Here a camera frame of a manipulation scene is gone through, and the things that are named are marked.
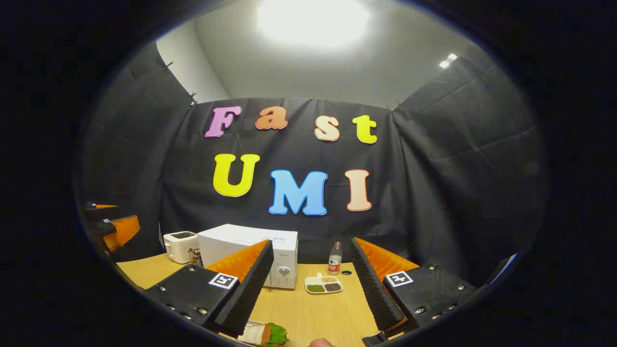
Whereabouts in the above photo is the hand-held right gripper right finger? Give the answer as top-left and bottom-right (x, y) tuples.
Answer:
(350, 237), (480, 338)

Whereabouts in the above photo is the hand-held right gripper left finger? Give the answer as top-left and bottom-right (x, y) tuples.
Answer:
(143, 240), (274, 338)

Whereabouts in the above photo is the sandwich with green lettuce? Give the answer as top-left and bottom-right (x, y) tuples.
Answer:
(239, 322), (290, 347)

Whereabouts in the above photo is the white microwave oven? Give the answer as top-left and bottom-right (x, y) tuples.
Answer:
(198, 224), (298, 290)

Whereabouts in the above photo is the white rectangular tray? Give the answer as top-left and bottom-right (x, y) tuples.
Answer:
(231, 320), (270, 345)

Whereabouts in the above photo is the clear bottle with red label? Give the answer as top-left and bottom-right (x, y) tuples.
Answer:
(328, 241), (343, 276)

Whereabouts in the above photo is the white divided dish of beans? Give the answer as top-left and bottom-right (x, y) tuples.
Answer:
(304, 273), (344, 294)

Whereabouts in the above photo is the white toaster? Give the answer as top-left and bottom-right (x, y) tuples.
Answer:
(163, 231), (199, 264)

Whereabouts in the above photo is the large ceiling light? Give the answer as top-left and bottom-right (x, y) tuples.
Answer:
(258, 0), (371, 49)

